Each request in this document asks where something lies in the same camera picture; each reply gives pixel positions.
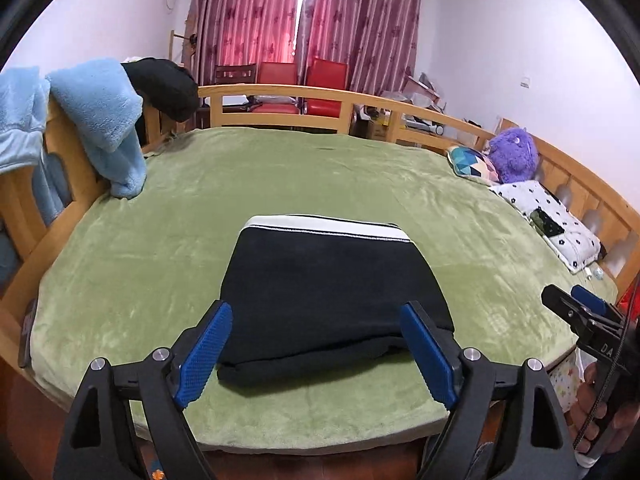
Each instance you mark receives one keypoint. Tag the colourful triangle pattern cushion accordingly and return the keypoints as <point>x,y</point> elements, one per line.
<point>470,162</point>

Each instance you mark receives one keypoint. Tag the small pale object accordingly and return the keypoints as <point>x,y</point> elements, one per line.
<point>594,273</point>

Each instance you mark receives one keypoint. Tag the purple plush toy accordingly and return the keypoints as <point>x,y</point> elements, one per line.
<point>512,152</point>

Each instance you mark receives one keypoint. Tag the black pants with white stripe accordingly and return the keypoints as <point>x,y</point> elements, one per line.
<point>325,300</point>

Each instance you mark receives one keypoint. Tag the person's right hand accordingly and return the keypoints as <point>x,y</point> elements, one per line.
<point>585,400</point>

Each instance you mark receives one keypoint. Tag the wooden coat rack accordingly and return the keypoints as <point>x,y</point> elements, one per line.
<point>173,45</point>

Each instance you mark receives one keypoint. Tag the dark object on pillow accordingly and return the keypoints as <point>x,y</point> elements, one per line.
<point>547,222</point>

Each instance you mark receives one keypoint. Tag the black garment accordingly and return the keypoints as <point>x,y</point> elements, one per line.
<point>165,85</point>

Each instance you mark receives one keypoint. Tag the cardboard box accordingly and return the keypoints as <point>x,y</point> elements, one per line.
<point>378,125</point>

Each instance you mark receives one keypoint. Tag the white pillow with black print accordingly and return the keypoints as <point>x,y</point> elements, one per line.
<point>525,200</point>

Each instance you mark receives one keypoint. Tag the dark wooden chair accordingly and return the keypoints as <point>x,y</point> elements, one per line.
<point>235,72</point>

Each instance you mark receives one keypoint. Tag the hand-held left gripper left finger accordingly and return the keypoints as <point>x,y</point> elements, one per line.
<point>205,355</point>

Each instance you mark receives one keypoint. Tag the floral printed bed sheet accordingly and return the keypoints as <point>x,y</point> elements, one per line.
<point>565,380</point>

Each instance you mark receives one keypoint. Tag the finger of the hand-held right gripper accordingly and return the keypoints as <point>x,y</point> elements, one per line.
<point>590,300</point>
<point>565,307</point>

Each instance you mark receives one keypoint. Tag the light blue fleece robe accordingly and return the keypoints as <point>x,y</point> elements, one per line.
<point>95,105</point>

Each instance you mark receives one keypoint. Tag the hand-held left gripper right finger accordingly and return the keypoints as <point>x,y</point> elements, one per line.
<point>430,355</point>

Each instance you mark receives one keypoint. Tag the red chair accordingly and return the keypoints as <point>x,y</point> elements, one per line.
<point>327,72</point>
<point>277,74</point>

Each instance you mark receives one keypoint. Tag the wooden bed frame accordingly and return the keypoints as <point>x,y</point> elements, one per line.
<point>75,185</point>

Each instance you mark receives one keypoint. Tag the red patterned curtain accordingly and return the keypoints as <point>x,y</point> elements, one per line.
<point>365,20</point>
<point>240,10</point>

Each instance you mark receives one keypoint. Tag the cluttered metal rack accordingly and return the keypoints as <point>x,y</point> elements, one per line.
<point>425,85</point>

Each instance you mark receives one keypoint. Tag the green plush blanket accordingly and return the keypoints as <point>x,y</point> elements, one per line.
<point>150,260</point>

